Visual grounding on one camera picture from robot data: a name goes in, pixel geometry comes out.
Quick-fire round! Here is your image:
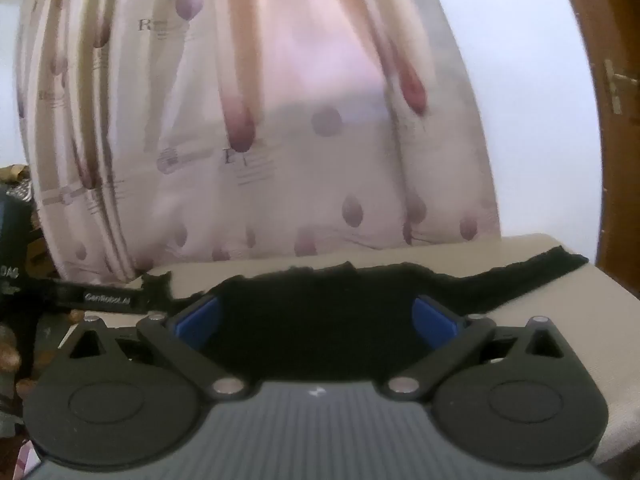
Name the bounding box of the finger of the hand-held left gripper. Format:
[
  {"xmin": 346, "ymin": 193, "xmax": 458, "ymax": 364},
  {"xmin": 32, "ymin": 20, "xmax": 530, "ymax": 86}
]
[{"xmin": 50, "ymin": 281, "xmax": 149, "ymax": 314}]

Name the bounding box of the brass door handle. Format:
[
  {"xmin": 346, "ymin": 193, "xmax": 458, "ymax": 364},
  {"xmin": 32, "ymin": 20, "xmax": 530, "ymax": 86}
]
[{"xmin": 602, "ymin": 59, "xmax": 640, "ymax": 116}]

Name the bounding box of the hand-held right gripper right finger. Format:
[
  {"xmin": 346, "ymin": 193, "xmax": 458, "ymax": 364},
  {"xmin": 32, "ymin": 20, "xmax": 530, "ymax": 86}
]
[{"xmin": 387, "ymin": 294, "xmax": 571, "ymax": 402}]

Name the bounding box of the brown wooden door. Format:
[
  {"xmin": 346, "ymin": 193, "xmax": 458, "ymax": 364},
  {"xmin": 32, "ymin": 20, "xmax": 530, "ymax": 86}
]
[{"xmin": 550, "ymin": 0, "xmax": 640, "ymax": 302}]

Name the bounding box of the floral print curtain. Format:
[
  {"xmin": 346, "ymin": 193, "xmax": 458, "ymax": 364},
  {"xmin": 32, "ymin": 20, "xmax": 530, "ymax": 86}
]
[{"xmin": 15, "ymin": 0, "xmax": 502, "ymax": 285}]

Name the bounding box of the black cloth garment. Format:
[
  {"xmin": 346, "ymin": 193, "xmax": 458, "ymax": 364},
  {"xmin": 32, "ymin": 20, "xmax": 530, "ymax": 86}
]
[{"xmin": 142, "ymin": 246, "xmax": 590, "ymax": 381}]

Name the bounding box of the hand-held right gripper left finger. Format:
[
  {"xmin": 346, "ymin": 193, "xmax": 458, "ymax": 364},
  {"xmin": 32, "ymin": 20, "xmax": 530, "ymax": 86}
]
[{"xmin": 65, "ymin": 294, "xmax": 246, "ymax": 402}]

